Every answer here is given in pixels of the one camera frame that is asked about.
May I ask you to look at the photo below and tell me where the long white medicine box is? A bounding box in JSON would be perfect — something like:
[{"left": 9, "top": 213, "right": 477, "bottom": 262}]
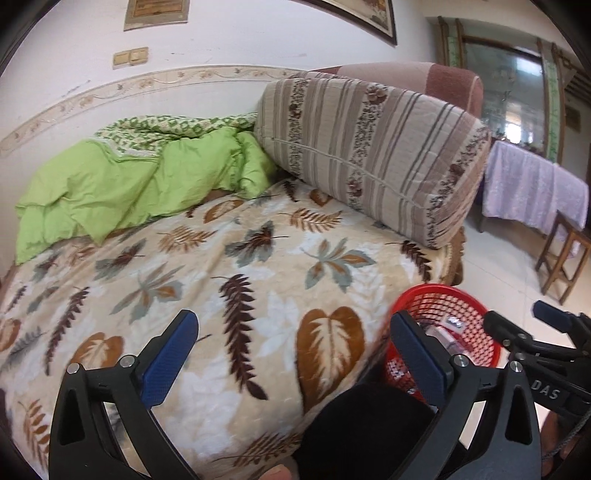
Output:
[{"left": 439, "top": 316, "right": 466, "bottom": 335}]

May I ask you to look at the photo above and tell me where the person's right hand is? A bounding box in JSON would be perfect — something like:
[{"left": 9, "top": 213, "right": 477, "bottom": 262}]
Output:
[{"left": 541, "top": 412, "right": 590, "bottom": 479}]

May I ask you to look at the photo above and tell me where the red plastic basket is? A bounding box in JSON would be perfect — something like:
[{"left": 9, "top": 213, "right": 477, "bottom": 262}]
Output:
[{"left": 382, "top": 283, "right": 503, "bottom": 407}]

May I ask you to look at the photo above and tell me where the wooden stool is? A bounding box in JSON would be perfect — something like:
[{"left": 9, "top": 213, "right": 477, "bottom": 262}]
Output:
[{"left": 535, "top": 211, "right": 590, "bottom": 305}]

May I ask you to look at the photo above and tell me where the purple cloth covered table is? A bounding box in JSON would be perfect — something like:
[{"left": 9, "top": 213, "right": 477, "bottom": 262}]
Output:
[{"left": 482, "top": 141, "right": 589, "bottom": 235}]

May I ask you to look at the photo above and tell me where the striped floral bolster cushion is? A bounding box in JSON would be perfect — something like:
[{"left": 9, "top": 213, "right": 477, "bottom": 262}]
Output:
[{"left": 254, "top": 62, "right": 491, "bottom": 249}]

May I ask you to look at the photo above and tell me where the leaf-patterned bed blanket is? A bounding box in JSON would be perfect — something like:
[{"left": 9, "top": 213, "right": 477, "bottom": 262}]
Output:
[{"left": 1, "top": 181, "right": 465, "bottom": 479}]

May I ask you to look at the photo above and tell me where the green quilt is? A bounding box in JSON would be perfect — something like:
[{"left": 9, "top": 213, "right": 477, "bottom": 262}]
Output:
[{"left": 15, "top": 114, "right": 277, "bottom": 264}]

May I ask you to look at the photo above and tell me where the black cable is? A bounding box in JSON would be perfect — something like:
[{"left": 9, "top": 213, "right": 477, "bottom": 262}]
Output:
[{"left": 542, "top": 405, "right": 591, "bottom": 462}]

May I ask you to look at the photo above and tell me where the wall mirror cabinet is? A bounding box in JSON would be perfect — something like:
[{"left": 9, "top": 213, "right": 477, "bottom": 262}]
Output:
[{"left": 433, "top": 16, "right": 572, "bottom": 164}]

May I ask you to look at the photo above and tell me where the framed wall picture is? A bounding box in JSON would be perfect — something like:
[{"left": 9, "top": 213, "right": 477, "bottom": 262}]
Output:
[{"left": 304, "top": 0, "right": 398, "bottom": 46}]

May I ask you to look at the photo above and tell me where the wall light switch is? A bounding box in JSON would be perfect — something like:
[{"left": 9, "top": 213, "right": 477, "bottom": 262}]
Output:
[{"left": 112, "top": 47, "right": 149, "bottom": 69}]

